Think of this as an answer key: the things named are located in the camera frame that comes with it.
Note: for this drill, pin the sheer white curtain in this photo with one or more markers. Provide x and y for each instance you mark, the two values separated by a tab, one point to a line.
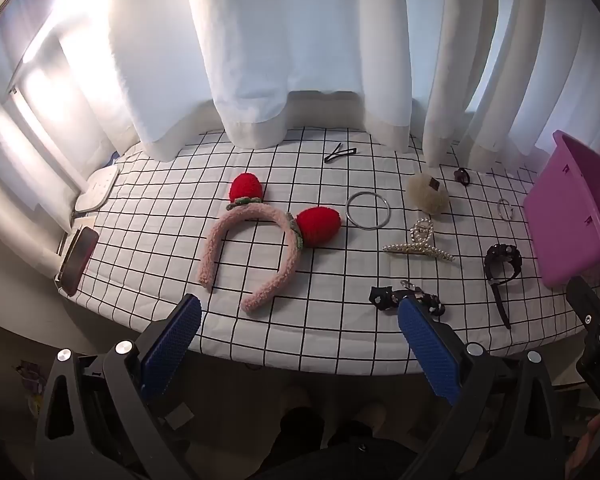
40	110

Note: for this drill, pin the beige fluffy hair clip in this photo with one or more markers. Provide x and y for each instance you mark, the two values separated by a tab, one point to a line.
427	195

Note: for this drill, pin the silver bangle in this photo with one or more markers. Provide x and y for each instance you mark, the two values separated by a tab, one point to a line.
346	210

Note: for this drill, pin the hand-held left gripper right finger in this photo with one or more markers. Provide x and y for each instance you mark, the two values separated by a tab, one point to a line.
430	355

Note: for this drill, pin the pink plastic basket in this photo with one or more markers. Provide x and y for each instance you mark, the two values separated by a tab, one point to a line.
565	230

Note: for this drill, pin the dark smartphone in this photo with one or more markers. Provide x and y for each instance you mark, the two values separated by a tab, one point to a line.
77	260

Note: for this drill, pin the black triangle hair clip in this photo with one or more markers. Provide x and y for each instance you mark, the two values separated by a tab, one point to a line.
330	157

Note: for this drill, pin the small dark hair claw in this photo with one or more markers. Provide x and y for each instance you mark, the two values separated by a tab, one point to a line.
462	176

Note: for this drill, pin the checkered bed sheet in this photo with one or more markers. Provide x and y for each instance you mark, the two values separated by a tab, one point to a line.
155	220

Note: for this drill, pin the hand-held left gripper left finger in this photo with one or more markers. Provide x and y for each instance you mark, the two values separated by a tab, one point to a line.
172	345

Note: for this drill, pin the black bow clip white flowers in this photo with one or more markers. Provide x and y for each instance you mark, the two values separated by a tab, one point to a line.
382	297

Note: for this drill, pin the white rounded device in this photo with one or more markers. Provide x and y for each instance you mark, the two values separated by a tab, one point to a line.
97	190

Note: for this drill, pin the black wristwatch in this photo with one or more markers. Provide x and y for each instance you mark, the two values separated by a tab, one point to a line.
492	265

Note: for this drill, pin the pearl claw hair clip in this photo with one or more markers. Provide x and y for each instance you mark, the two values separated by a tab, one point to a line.
415	248

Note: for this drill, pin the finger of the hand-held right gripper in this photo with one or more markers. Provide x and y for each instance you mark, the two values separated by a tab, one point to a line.
587	310

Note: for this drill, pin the person's legs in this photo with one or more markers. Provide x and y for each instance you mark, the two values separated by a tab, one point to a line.
305	432

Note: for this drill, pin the pink fluffy strawberry headband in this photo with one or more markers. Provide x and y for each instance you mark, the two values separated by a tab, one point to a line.
215	247

